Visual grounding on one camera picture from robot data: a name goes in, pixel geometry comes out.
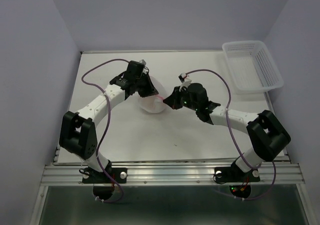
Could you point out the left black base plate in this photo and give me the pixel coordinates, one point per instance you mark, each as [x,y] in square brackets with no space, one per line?
[90,176]

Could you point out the white plastic basket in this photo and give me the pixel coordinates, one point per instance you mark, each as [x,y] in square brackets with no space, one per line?
[251,67]

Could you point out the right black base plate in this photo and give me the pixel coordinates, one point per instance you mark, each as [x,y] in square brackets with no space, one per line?
[228,174]

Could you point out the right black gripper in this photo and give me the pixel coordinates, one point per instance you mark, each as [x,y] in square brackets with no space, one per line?
[173,100]

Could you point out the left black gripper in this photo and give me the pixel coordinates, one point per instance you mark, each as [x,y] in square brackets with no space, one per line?
[149,89]

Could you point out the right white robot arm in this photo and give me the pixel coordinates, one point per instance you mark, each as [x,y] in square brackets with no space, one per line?
[267,135]

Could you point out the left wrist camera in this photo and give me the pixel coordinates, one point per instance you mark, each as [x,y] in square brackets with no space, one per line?
[145,68]

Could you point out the aluminium frame rail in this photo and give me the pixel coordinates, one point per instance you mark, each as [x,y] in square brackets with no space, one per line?
[180,173]

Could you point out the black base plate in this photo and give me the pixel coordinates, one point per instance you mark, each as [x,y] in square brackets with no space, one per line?
[90,176]
[228,174]

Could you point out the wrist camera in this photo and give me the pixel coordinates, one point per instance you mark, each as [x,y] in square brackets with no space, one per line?
[145,68]
[185,81]

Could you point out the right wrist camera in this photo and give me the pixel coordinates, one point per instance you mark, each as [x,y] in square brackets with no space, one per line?
[185,81]

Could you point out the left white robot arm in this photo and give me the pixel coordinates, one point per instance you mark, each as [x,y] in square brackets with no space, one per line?
[78,134]

